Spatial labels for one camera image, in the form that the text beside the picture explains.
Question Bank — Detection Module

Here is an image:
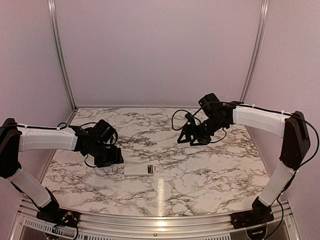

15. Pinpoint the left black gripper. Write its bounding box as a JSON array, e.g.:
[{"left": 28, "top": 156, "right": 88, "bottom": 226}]
[{"left": 89, "top": 140, "right": 124, "bottom": 168}]

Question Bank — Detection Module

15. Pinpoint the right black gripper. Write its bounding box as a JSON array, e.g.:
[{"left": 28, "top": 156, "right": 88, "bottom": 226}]
[{"left": 177, "top": 115, "right": 226, "bottom": 146}]

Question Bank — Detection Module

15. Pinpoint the white remote control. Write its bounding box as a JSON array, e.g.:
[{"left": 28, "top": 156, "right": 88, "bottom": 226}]
[{"left": 124, "top": 164, "right": 155, "bottom": 177}]

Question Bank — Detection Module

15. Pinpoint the white battery compartment cover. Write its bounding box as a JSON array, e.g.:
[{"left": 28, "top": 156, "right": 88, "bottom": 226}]
[{"left": 185, "top": 158, "right": 196, "bottom": 167}]

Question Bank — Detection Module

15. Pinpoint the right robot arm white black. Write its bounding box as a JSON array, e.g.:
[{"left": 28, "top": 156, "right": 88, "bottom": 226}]
[{"left": 177, "top": 96, "right": 314, "bottom": 224}]

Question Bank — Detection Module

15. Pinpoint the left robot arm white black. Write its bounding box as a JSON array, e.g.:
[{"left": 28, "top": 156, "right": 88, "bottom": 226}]
[{"left": 0, "top": 118, "right": 124, "bottom": 226}]

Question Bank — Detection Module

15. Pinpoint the black gold battery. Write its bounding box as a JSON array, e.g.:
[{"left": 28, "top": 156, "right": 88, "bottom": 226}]
[{"left": 147, "top": 165, "right": 154, "bottom": 175}]

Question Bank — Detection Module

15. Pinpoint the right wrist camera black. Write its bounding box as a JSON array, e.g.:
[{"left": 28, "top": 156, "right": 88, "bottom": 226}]
[{"left": 185, "top": 112, "right": 194, "bottom": 123}]

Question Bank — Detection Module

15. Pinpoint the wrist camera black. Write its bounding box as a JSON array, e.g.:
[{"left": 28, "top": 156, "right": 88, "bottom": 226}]
[
  {"left": 185, "top": 112, "right": 194, "bottom": 123},
  {"left": 93, "top": 119, "right": 118, "bottom": 147}
]

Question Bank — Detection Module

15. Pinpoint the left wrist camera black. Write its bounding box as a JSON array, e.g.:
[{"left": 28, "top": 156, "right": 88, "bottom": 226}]
[{"left": 93, "top": 119, "right": 118, "bottom": 147}]

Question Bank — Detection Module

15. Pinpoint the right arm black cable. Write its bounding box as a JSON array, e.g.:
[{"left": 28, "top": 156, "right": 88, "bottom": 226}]
[{"left": 171, "top": 101, "right": 320, "bottom": 168}]

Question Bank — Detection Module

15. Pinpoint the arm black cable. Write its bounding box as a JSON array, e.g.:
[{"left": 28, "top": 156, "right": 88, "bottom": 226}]
[
  {"left": 0, "top": 121, "right": 120, "bottom": 168},
  {"left": 171, "top": 101, "right": 320, "bottom": 168}
]

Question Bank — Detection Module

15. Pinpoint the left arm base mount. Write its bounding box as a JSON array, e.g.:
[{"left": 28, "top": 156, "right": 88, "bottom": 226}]
[{"left": 36, "top": 208, "right": 81, "bottom": 228}]

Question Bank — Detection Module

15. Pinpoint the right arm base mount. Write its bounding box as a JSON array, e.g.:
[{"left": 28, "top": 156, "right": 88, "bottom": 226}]
[{"left": 230, "top": 210, "right": 275, "bottom": 230}]

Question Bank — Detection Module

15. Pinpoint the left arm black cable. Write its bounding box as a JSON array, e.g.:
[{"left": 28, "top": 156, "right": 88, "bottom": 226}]
[{"left": 0, "top": 121, "right": 120, "bottom": 168}]

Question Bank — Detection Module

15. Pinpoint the front aluminium rail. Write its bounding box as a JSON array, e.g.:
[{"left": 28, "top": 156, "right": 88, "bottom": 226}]
[{"left": 9, "top": 197, "right": 303, "bottom": 240}]

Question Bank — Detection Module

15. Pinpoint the right aluminium frame post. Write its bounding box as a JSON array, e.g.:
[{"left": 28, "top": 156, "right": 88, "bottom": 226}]
[{"left": 239, "top": 0, "right": 270, "bottom": 102}]

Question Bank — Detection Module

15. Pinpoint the aluminium frame post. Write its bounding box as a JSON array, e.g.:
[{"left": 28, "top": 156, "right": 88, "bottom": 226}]
[
  {"left": 239, "top": 0, "right": 270, "bottom": 102},
  {"left": 47, "top": 0, "right": 77, "bottom": 111}
]

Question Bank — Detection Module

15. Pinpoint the left aluminium frame post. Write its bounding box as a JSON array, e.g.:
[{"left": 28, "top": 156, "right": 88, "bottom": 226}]
[{"left": 47, "top": 0, "right": 77, "bottom": 111}]

